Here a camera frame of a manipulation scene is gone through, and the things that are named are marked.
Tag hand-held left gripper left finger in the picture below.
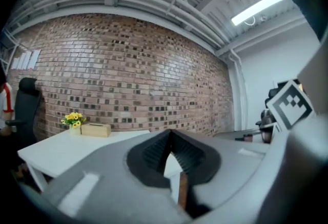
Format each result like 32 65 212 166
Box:
42 129 192 224

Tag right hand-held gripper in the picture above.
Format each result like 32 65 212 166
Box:
256 35 328 224

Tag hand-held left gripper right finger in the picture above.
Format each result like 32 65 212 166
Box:
163 129 271 220

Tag black office chair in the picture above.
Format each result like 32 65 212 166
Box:
264 87 281 108
5 77 42 147

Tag grey desk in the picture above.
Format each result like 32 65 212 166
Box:
214 127 272 144

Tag white table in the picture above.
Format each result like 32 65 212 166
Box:
17 129 186 205

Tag wooden tissue box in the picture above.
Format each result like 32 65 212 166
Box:
80 123 112 138

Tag yellow flowers in white pot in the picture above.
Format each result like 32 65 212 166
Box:
60 112 87 136

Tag long ceiling light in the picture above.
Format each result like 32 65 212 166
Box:
231 0 284 26

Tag white wall pipe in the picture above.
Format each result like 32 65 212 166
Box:
227 48 249 132

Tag white sheets on wall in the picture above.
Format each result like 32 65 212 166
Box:
11 49 42 70

